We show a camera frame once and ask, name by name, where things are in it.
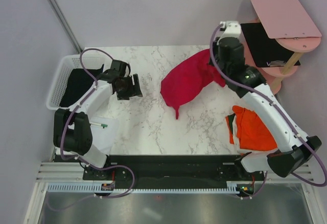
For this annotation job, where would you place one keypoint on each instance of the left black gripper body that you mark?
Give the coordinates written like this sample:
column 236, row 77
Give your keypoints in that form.
column 127, row 90

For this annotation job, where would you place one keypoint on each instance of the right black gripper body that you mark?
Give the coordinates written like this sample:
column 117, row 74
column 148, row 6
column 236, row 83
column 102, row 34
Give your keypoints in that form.
column 215, row 51

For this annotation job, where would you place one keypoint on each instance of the red t shirt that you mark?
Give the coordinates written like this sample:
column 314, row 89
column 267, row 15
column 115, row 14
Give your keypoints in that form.
column 184, row 82

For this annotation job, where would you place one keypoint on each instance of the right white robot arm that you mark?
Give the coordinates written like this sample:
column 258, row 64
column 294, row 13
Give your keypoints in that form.
column 294, row 147

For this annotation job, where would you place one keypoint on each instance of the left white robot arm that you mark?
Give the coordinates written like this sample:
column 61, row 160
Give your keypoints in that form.
column 99, row 93

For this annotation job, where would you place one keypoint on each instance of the white folded cloth under stack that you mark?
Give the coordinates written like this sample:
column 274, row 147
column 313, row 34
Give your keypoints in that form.
column 244, row 151

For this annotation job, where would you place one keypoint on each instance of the black clipboard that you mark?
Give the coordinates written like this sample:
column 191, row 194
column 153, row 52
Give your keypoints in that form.
column 266, row 52

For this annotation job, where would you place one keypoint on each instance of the white plastic laundry basket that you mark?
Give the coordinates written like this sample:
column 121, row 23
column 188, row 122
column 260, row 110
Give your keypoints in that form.
column 92, row 61

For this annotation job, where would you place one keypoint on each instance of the green capped marker pen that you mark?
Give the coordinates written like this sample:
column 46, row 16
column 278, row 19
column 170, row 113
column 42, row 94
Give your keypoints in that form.
column 99, row 124

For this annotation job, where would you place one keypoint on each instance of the black t shirt in basket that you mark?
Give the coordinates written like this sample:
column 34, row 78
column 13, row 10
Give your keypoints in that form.
column 79, row 82

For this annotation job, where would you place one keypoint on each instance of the white paper sheet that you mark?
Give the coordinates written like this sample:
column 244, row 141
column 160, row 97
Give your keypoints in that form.
column 107, row 137

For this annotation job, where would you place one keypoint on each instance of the green t shirt under orange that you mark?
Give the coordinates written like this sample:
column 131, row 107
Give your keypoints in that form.
column 231, row 121

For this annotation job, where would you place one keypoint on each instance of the pink clipboard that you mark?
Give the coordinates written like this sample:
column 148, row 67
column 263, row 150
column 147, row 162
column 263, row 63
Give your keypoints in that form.
column 285, row 19

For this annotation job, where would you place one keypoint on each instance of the orange folded t shirt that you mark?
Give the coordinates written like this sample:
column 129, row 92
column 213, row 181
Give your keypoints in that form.
column 252, row 133

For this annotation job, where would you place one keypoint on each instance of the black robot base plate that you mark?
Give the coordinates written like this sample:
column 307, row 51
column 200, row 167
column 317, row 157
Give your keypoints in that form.
column 173, row 171

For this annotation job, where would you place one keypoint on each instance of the aluminium frame post left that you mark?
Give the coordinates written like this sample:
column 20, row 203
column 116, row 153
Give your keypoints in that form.
column 65, row 25

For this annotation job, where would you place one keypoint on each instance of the aluminium rail extrusion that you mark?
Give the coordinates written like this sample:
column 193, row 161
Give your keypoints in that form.
column 60, row 172

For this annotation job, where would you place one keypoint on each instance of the white slotted cable duct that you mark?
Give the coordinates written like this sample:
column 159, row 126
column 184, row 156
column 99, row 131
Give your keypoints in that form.
column 109, row 187

